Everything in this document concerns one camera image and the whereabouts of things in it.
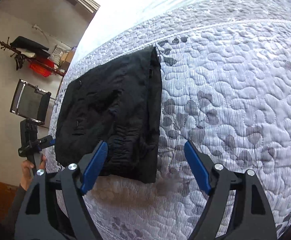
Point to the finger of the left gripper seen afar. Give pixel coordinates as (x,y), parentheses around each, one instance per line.
(46,142)

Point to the red basket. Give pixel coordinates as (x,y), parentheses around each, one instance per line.
(41,66)

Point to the person's left hand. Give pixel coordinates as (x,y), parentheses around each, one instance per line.
(26,167)

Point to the black metal chair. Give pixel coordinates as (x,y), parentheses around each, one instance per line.
(30,102)

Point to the white wire rack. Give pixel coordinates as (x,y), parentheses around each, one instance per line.
(57,54)

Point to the black clothes on rack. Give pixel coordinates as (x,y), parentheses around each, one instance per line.
(25,43)

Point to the black pants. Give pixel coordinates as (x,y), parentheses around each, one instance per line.
(120,103)

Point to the cardboard box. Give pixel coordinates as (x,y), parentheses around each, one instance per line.
(66,59)

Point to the wooden coat rack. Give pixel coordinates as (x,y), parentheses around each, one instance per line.
(22,55)

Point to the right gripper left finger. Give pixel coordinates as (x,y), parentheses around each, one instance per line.
(54,208)

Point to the grey quilted bed mattress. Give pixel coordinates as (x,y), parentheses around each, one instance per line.
(226,86)

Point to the person's left forearm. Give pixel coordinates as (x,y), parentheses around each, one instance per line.
(9,221)

